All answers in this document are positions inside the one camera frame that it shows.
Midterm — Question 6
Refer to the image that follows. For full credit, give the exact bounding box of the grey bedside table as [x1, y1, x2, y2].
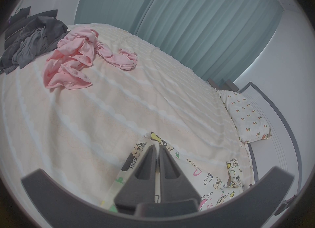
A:
[206, 78, 240, 92]

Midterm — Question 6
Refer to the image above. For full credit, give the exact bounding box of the pile of clothes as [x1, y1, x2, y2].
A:
[0, 17, 68, 75]

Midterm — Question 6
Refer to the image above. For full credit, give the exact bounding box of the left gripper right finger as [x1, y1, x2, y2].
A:
[157, 147, 201, 206]

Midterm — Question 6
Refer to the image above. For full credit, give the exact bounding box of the black chest of drawers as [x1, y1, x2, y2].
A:
[5, 6, 59, 41]

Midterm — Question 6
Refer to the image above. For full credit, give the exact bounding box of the pink garment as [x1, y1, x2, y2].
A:
[43, 25, 138, 90]

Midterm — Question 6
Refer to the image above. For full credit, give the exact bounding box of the bed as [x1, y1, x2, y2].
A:
[0, 23, 303, 213]

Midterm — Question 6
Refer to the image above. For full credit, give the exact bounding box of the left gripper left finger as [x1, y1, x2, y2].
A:
[114, 145, 158, 214]

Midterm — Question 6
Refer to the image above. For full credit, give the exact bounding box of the blue-green curtain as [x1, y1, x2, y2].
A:
[134, 0, 283, 85]
[74, 0, 173, 35]

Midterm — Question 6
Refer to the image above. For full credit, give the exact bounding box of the white printed pyjama top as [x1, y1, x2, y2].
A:
[101, 132, 244, 213]

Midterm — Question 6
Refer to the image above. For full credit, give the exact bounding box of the white printed pillow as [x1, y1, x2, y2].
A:
[218, 90, 272, 144]

